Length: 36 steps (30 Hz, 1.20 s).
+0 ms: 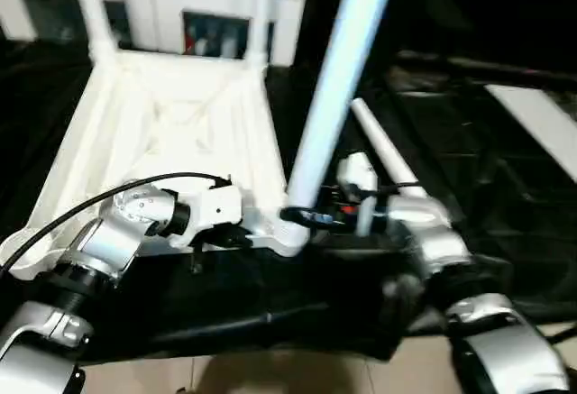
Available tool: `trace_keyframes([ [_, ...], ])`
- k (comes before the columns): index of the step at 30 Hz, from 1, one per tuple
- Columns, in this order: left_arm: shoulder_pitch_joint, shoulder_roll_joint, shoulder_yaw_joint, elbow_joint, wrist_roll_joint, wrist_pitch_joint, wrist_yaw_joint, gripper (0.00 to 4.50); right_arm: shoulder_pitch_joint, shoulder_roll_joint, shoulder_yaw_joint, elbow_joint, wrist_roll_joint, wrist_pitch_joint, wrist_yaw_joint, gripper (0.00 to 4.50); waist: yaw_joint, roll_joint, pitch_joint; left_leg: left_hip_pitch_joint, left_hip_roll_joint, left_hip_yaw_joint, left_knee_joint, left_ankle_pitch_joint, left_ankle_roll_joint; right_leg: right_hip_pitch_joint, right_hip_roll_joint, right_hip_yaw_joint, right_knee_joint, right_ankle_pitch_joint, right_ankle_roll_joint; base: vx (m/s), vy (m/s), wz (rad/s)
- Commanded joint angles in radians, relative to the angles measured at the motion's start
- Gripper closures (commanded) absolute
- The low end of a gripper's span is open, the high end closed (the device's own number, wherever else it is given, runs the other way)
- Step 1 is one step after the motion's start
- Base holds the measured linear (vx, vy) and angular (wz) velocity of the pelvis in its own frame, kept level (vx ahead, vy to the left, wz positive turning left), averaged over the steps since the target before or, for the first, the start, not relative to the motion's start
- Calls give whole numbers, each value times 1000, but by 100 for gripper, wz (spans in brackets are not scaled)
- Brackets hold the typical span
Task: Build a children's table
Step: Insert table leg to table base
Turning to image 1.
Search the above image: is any black mat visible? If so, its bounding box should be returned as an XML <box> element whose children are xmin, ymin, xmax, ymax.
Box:
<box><xmin>0</xmin><ymin>38</ymin><xmax>577</xmax><ymax>363</ymax></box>

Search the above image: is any black metal rail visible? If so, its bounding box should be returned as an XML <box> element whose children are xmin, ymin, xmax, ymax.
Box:
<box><xmin>397</xmin><ymin>51</ymin><xmax>577</xmax><ymax>88</ymax></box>

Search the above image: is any white plastic table leg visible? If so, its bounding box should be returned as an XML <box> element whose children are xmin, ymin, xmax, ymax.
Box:
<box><xmin>283</xmin><ymin>0</ymin><xmax>403</xmax><ymax>225</ymax></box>
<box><xmin>72</xmin><ymin>0</ymin><xmax>120</xmax><ymax>63</ymax></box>
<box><xmin>350</xmin><ymin>96</ymin><xmax>430</xmax><ymax>202</ymax></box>
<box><xmin>247</xmin><ymin>0</ymin><xmax>275</xmax><ymax>67</ymax></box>

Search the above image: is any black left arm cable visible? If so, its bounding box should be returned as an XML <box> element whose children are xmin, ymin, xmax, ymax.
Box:
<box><xmin>0</xmin><ymin>172</ymin><xmax>232</xmax><ymax>279</ymax></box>

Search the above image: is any white board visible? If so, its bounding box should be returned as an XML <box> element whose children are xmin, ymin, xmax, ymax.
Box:
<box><xmin>485</xmin><ymin>84</ymin><xmax>577</xmax><ymax>184</ymax></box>

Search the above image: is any white plastic table top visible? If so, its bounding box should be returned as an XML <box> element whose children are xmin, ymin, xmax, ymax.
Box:
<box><xmin>0</xmin><ymin>47</ymin><xmax>313</xmax><ymax>283</ymax></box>

